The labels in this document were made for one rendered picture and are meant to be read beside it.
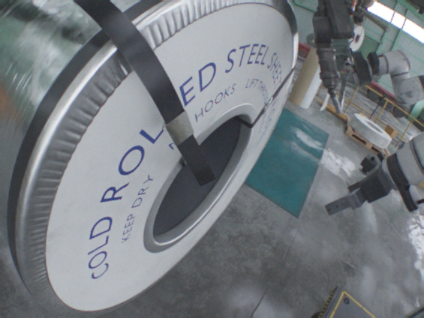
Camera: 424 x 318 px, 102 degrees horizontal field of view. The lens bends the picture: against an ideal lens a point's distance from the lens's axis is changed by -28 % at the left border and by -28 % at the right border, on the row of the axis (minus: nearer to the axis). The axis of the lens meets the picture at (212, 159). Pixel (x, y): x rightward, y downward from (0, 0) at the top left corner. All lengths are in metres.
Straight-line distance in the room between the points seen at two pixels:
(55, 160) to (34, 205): 0.07
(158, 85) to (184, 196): 0.79
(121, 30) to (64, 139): 0.14
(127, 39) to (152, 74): 0.05
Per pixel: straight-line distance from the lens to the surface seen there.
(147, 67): 0.28
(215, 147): 1.02
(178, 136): 0.34
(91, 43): 0.29
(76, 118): 0.28
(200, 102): 0.45
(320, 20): 0.69
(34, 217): 0.33
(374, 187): 0.51
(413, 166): 0.50
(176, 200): 1.02
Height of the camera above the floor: 1.27
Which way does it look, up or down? 34 degrees down
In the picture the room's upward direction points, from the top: 21 degrees clockwise
